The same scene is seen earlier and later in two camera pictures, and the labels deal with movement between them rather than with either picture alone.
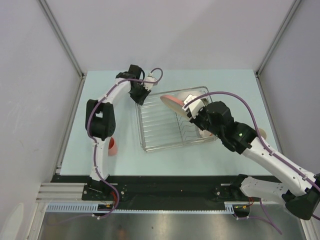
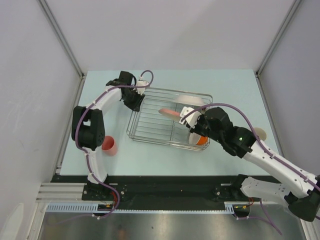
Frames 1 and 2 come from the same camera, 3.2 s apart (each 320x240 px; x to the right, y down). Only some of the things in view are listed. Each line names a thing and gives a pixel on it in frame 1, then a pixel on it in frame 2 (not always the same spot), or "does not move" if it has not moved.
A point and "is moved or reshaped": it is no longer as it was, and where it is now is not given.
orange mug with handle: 262,133 does not move
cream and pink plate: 174,103 -> 170,113
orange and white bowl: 205,133 is moved or reshaped
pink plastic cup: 112,149 does not move
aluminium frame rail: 61,192 does not move
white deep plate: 182,96 -> 189,99
